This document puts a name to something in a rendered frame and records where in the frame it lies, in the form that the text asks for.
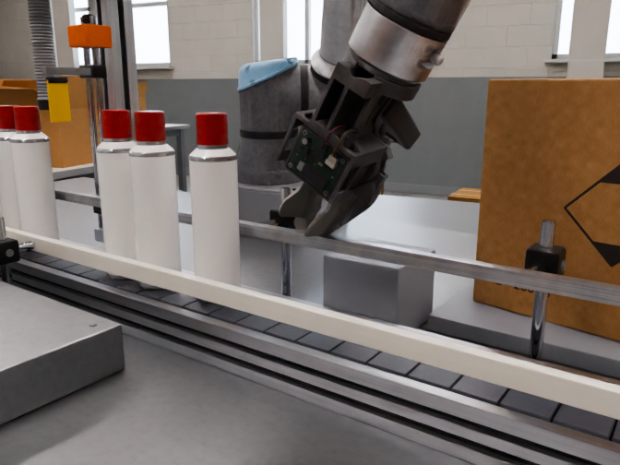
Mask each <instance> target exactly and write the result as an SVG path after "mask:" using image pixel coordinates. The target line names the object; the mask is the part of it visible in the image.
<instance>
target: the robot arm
mask: <svg viewBox="0 0 620 465"><path fill-rule="evenodd" d="M470 1H471V0H323V7H322V22H321V37H320V48H319V49H318V50H316V51H315V52H314V54H313V55H312V58H311V65H298V64H299V61H298V58H297V57H289V58H281V59H274V60H267V61H261V62H254V63H249V64H245V65H243V66H241V68H240V70H239V76H238V88H237V91H238V92H239V118H240V143H239V147H238V150H237V153H236V154H237V172H238V182H239V183H243V184H249V185H288V184H294V183H298V182H301V183H300V185H299V186H298V188H297V189H296V190H295V191H294V192H293V193H292V194H290V195H289V196H288V197H286V198H285V199H284V200H283V201H282V203H281V204H280V208H279V214H280V216H281V217H295V229H296V230H300V231H305V232H304V236H305V237H310V236H316V235H331V234H332V233H334V232H335V231H336V230H338V229H339V228H341V227H342V226H344V225H345V224H346V223H348V222H350V221H352V220H353V219H355V218H356V217H357V216H359V215H360V214H362V213H363V212H365V211H366V210H368V209H369V208H370V207H371V206H372V205H373V204H374V203H375V202H376V200H377V198H378V196H379V194H380V191H381V188H382V185H383V183H384V182H385V181H386V180H387V179H388V174H386V173H385V172H384V171H385V169H386V166H387V163H388V160H389V159H391V158H393V154H392V151H391V148H390V145H391V143H396V144H397V143H398V144H400V145H401V146H402V147H403V148H405V149H410V148H411V146H412V145H413V144H414V143H415V141H416V140H417V139H418V138H419V136H420V135H421V130H420V129H419V127H418V125H417V124H416V123H415V121H414V119H413V118H412V116H411V114H410V112H409V110H408V108H407V107H406V105H405V103H404V101H412V100H413V99H414V98H415V96H416V94H417V92H418V90H419V88H420V87H421V86H422V82H425V81H426V80H427V78H428V76H429V74H430V73H431V71H432V69H433V67H434V66H440V65H441V64H442V63H443V61H444V56H443V55H442V54H441V53H442V51H443V49H444V48H445V46H446V44H447V41H448V40H449V38H450V36H451V35H452V33H453V32H454V30H455V28H456V27H457V26H458V24H459V21H460V19H461V18H462V16H463V14H464V12H465V10H466V9H467V7H468V5H469V3H470ZM298 126H301V128H300V130H299V132H298ZM322 198H324V199H325V200H326V201H328V206H327V208H326V209H325V210H324V211H323V212H322V213H321V214H319V215H318V217H317V218H316V214H317V213H318V211H320V210H321V208H322Z"/></svg>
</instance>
